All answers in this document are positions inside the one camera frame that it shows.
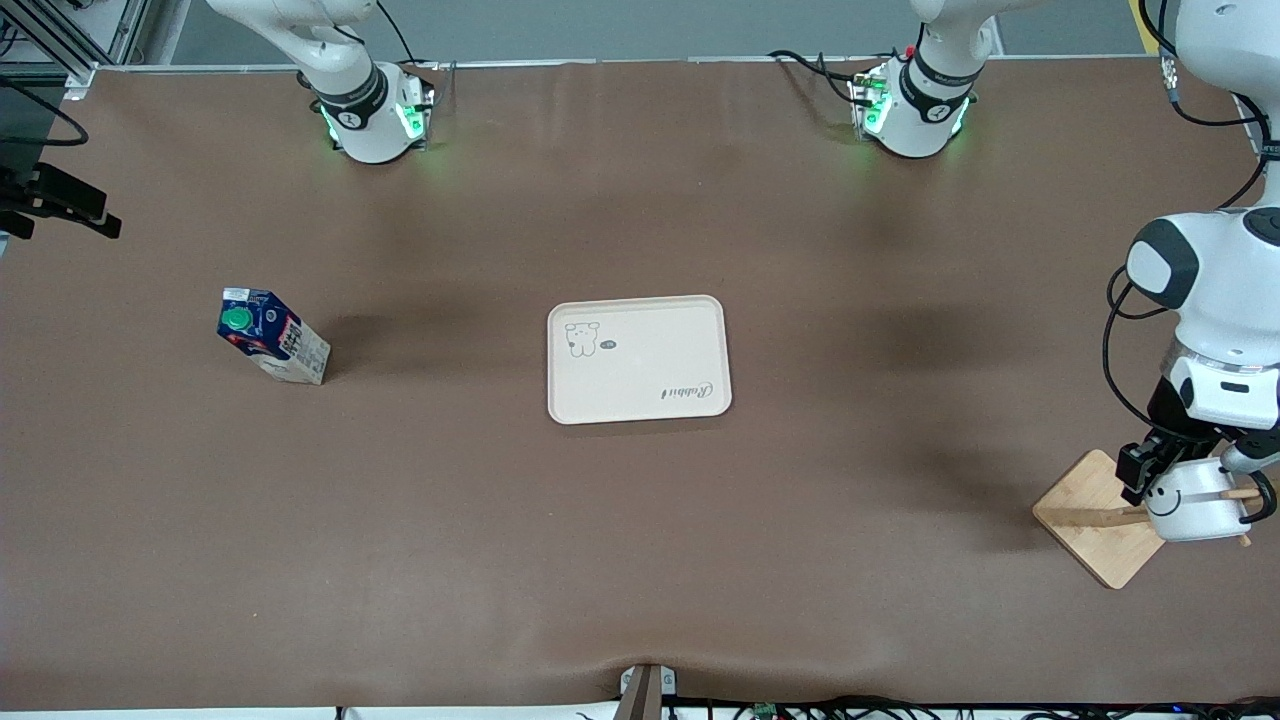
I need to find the white smiley enamel cup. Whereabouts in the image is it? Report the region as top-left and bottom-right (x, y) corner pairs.
(1140, 457), (1278, 544)

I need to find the blue white milk carton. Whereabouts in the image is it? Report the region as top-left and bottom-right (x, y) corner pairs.
(217, 286), (332, 386)

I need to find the beige plastic tray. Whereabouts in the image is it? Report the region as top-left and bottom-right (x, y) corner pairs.
(547, 294), (733, 426)

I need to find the wooden mug tree stand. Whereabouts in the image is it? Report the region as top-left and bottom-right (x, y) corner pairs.
(1032, 446), (1263, 590)

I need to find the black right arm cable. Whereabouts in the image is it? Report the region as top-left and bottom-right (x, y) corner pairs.
(0, 78), (91, 147)

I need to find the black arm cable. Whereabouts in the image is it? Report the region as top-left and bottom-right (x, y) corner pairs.
(0, 78), (91, 147)
(1103, 0), (1273, 431)

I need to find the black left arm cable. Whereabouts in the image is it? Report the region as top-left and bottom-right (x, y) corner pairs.
(1103, 0), (1273, 431)

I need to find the aluminium frame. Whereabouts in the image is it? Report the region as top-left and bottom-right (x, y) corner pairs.
(0, 0), (151, 99)

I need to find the black right base cable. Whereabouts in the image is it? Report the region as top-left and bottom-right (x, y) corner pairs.
(375, 0), (441, 71)

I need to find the black base cable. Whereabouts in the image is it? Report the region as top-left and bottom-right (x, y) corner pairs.
(375, 0), (441, 71)
(768, 50), (861, 101)

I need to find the black left base cable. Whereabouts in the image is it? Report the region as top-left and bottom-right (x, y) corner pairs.
(768, 50), (861, 101)

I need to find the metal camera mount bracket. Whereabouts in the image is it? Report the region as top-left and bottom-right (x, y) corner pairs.
(618, 663), (678, 720)

